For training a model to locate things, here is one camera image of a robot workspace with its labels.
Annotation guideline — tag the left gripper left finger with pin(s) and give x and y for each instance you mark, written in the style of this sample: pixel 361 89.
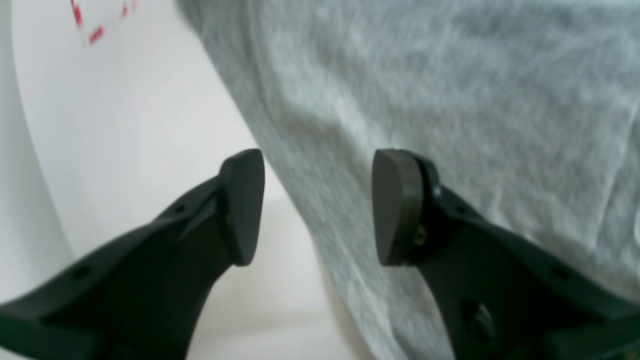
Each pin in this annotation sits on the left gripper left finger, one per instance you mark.
pixel 140 296

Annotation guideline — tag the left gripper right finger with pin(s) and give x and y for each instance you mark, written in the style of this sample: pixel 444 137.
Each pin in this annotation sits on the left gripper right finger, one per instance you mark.
pixel 500 296

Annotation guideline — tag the grey t-shirt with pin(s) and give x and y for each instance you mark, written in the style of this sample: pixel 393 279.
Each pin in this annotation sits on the grey t-shirt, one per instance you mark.
pixel 528 108

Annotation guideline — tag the red tape rectangle marking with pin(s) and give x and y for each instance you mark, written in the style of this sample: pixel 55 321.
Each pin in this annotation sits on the red tape rectangle marking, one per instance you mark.
pixel 94 18

